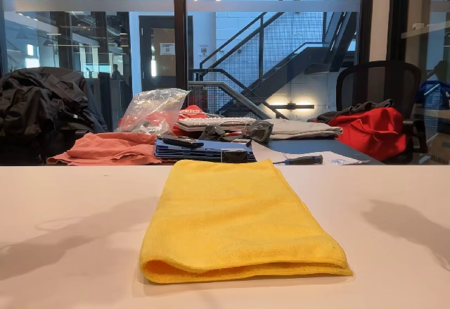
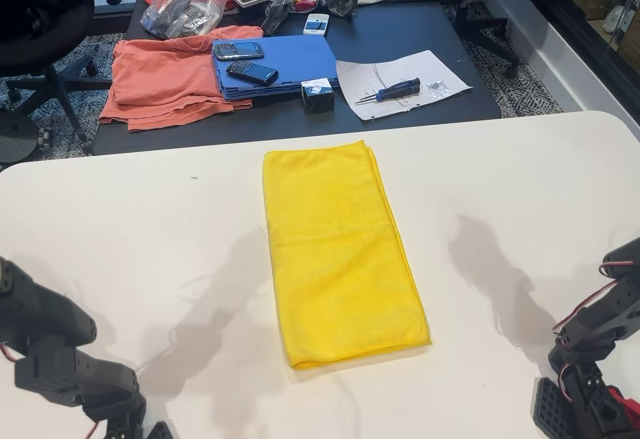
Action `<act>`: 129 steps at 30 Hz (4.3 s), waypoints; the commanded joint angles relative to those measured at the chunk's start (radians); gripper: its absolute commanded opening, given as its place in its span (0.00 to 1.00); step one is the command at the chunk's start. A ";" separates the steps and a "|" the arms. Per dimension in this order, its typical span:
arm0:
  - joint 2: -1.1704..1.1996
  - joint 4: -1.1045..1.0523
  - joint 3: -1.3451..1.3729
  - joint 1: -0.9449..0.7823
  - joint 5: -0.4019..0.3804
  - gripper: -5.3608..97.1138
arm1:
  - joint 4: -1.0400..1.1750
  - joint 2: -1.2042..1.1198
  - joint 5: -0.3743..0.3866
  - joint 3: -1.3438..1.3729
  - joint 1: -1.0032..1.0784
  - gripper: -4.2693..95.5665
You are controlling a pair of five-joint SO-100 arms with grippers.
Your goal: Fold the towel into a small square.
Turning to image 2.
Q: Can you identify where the black office chair with jacket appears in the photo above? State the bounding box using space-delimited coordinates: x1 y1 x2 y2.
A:
0 0 124 158

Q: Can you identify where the black mesh office chair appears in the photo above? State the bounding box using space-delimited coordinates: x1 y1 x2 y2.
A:
452 0 521 80

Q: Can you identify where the salmon orange shirt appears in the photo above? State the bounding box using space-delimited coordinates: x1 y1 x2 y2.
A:
98 25 265 134

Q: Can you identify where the black screwdriver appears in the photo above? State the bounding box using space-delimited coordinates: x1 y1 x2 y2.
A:
355 77 422 106

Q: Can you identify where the small white flat device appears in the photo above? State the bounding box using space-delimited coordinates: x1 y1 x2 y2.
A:
303 13 330 37

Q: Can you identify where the small black box blue label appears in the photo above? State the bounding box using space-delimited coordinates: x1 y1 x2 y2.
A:
300 77 335 116

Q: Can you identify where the blue plastic folder stack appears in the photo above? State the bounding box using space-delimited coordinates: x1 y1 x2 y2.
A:
209 34 339 101

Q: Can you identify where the black jacket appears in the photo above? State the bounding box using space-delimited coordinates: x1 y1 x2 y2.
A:
0 0 96 43

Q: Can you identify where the small white rounded object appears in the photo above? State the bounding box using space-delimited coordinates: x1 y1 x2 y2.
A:
602 5 629 34

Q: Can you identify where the yellow microfiber towel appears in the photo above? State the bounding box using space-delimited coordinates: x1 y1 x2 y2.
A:
262 141 433 371

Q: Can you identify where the dark rectangular table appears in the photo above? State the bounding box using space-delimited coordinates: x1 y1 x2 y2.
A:
91 0 503 156

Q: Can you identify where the white lined paper sheet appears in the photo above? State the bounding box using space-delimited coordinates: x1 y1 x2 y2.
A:
335 49 474 122

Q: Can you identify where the silver-trimmed black keypad phone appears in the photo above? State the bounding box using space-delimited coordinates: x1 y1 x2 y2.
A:
212 41 265 62

